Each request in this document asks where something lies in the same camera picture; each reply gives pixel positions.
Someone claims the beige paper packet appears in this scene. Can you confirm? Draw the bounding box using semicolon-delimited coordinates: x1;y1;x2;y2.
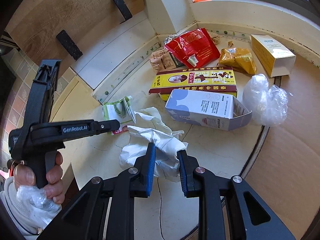
150;49;184;73

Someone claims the white paper tissue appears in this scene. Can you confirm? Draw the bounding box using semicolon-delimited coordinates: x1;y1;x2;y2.
119;107;188;182

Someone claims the crumpled clear plastic bag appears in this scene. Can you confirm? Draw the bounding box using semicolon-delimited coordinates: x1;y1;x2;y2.
242;74;289;127

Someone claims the yellow crumpled snack wrapper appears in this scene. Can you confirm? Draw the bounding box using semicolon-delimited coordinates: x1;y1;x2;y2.
219;47;257;75

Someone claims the white blue carton box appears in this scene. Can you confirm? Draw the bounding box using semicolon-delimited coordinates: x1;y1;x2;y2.
165;89;252;131

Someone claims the person's left hand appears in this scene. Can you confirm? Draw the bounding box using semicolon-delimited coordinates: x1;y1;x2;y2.
14;152;65;204

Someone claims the brown cardboard sheet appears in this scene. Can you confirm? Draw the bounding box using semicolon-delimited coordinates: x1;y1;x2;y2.
246;55;319;239

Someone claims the clear plastic bag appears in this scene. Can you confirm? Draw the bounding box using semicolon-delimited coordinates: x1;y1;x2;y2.
242;74;289;127
16;185;62;229

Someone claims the green white tissue packet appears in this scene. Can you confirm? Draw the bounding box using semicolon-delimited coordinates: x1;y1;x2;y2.
103;95;136;135

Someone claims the wooden cutting board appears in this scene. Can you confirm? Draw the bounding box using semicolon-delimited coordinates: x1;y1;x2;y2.
6;0;144;75

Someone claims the yellow white small box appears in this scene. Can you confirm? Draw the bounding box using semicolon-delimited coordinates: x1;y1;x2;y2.
251;34;296;77

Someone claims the yellow red seasoning box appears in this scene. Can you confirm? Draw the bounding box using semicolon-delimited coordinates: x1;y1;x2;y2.
149;67;238;101

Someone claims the red foil snack bag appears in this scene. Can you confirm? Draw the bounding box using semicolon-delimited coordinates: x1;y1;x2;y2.
164;28;220;69

